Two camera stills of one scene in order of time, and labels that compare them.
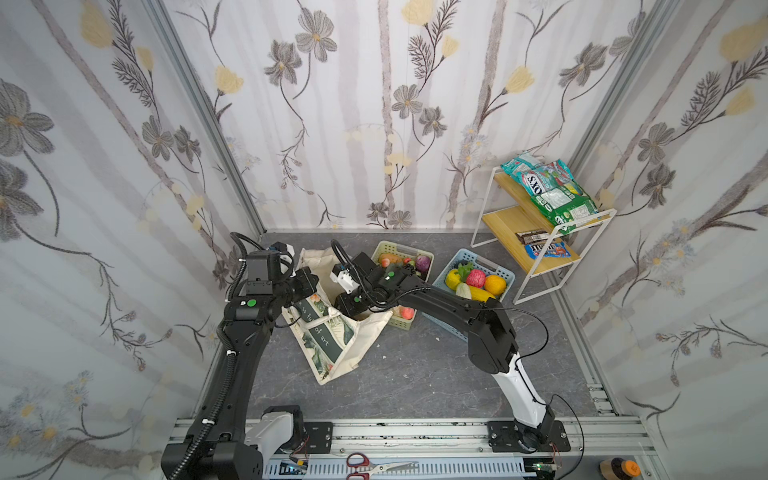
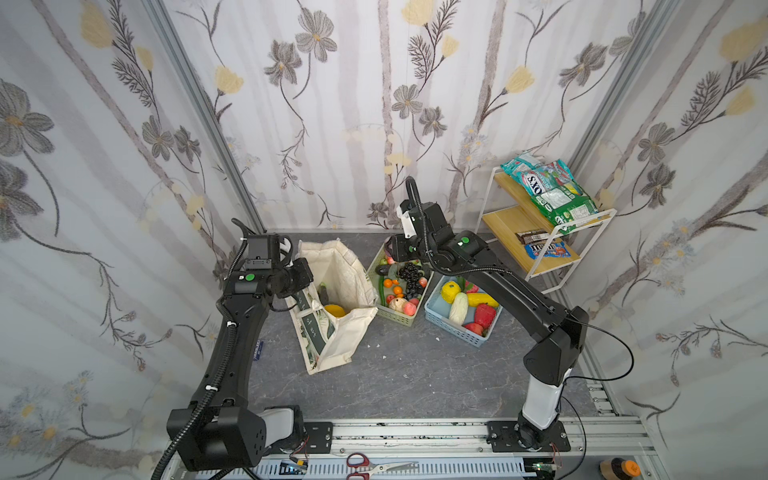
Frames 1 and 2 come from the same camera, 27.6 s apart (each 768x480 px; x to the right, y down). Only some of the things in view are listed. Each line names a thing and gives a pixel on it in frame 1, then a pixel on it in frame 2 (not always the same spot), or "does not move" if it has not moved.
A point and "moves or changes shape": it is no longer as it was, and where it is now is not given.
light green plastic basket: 415,257 does not move
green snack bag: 553,188 does not move
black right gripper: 349,303 -> 399,248
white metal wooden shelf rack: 548,254 does not move
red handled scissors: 368,468 does not move
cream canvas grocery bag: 332,343 moves or changes shape
